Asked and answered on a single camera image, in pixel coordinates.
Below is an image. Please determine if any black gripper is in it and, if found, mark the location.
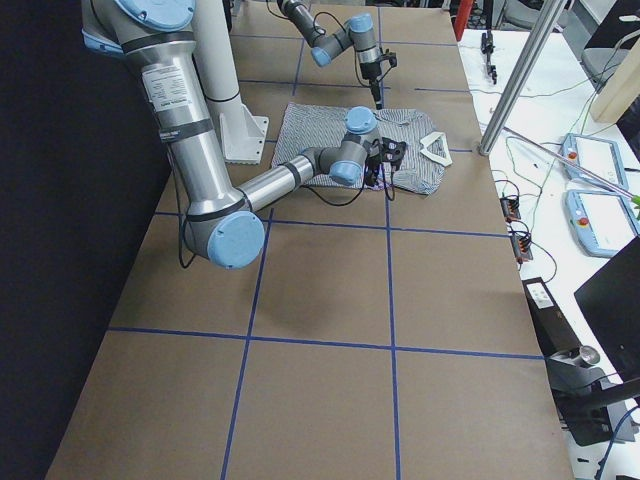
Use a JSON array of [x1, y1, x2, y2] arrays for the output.
[[364, 154, 384, 189], [360, 61, 384, 109]]

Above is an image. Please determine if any striped polo shirt white collar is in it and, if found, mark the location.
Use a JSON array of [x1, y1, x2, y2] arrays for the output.
[[271, 103, 445, 195]]

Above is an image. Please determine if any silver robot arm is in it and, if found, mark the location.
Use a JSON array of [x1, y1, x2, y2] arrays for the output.
[[82, 1, 384, 269], [277, 1, 397, 110]]

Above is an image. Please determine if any black tripod stick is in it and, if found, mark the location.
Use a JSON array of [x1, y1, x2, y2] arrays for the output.
[[481, 27, 498, 85]]

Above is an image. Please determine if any orange black connector board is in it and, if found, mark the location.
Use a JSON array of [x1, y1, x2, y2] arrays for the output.
[[500, 196, 521, 223]]

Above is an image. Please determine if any upper blue teach pendant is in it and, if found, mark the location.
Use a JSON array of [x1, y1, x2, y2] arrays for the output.
[[561, 133, 628, 189]]

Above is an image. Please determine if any blue teach pendant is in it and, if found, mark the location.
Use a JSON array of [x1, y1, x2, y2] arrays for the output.
[[564, 189, 639, 258], [561, 133, 628, 189]]

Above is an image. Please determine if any lower blue teach pendant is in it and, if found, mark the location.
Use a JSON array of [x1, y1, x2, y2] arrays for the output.
[[564, 189, 639, 258]]

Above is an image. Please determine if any black box with white label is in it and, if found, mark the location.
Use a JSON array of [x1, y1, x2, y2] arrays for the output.
[[522, 277, 581, 357]]

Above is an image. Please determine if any metal rod with white hook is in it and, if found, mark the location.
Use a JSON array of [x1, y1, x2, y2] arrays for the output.
[[503, 126, 639, 206]]

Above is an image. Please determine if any black monitor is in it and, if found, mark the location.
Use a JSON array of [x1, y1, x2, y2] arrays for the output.
[[574, 238, 640, 380]]

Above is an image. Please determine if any black desk stand with knob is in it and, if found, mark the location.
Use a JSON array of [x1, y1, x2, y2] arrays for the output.
[[545, 349, 639, 447]]

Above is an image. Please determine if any white camera mast with base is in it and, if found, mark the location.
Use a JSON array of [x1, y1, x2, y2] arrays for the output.
[[191, 0, 269, 165]]

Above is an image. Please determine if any aluminium frame post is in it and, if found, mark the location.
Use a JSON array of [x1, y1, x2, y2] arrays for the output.
[[478, 0, 565, 156]]

